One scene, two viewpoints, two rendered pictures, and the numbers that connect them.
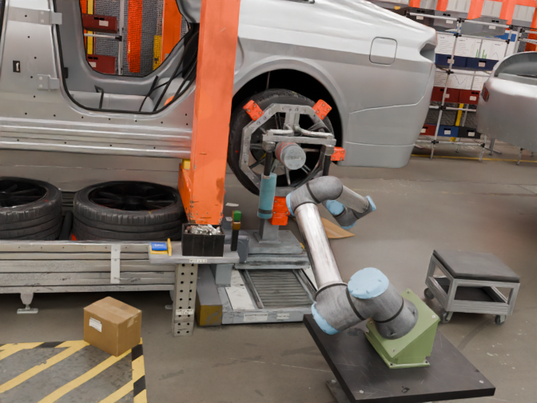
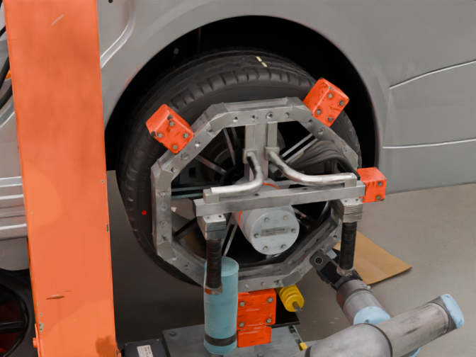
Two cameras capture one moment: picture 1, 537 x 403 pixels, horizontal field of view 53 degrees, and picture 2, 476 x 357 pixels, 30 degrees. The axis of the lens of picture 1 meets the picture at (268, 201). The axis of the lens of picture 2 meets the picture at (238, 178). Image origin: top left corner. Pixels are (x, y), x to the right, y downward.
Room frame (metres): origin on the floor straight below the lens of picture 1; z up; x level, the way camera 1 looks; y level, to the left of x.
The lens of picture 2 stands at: (1.07, -0.04, 1.98)
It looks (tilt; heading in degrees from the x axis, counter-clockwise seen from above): 28 degrees down; 0
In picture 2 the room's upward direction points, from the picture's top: 1 degrees clockwise
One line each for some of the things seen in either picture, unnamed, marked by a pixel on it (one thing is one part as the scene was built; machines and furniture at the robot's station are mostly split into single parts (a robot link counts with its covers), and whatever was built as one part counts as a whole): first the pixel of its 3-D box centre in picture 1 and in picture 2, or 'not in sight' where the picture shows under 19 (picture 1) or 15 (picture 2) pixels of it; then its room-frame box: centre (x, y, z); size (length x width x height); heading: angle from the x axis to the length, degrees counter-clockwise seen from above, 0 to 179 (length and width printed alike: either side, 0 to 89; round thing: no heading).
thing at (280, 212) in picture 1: (277, 207); (247, 305); (3.15, -0.06, 0.48); 0.16 x 0.12 x 0.17; 16
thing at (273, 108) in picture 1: (286, 151); (255, 199); (3.11, -0.07, 0.85); 0.54 x 0.07 x 0.54; 106
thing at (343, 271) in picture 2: (326, 166); (348, 245); (2.94, -0.30, 0.83); 0.04 x 0.04 x 0.16
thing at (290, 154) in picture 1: (289, 153); (263, 212); (3.05, -0.09, 0.85); 0.21 x 0.14 x 0.14; 16
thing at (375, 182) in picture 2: (336, 153); (365, 185); (3.21, -0.37, 0.85); 0.09 x 0.08 x 0.07; 106
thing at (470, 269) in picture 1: (468, 287); not in sight; (3.00, -1.27, 0.17); 0.43 x 0.36 x 0.34; 97
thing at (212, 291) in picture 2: (268, 164); (214, 263); (2.84, 0.03, 0.83); 0.04 x 0.04 x 0.16
